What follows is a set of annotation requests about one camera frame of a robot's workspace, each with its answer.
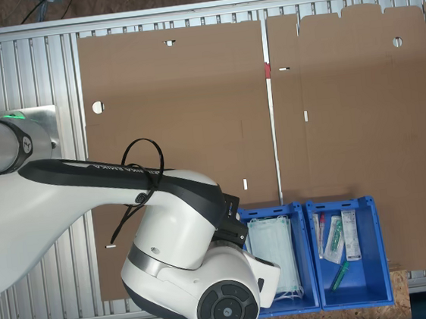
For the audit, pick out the pale green face mask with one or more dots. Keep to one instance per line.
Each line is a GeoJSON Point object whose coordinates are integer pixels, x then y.
{"type": "Point", "coordinates": [279, 244]}

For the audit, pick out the blue bin holding masks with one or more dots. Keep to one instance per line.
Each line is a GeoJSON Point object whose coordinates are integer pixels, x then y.
{"type": "Point", "coordinates": [307, 256]}

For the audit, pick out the red-capped tube in packet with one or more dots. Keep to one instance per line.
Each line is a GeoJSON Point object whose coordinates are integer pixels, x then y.
{"type": "Point", "coordinates": [320, 236]}

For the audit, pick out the chipboard block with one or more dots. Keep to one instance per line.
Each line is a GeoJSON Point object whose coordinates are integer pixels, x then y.
{"type": "Point", "coordinates": [329, 318]}

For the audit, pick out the loose green tube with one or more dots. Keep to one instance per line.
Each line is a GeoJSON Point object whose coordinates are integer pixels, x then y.
{"type": "Point", "coordinates": [339, 276]}

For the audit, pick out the green item in clear packet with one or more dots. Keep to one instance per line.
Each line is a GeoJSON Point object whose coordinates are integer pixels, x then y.
{"type": "Point", "coordinates": [334, 240]}

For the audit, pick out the long white printed packet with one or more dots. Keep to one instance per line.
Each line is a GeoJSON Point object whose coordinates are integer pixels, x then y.
{"type": "Point", "coordinates": [351, 236]}

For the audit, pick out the blue bin holding tubes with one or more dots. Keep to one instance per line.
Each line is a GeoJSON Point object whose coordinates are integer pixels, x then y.
{"type": "Point", "coordinates": [372, 264]}

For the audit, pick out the brown cardboard sheet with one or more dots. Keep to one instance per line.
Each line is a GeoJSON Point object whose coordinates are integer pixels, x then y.
{"type": "Point", "coordinates": [367, 143]}
{"type": "Point", "coordinates": [175, 95]}

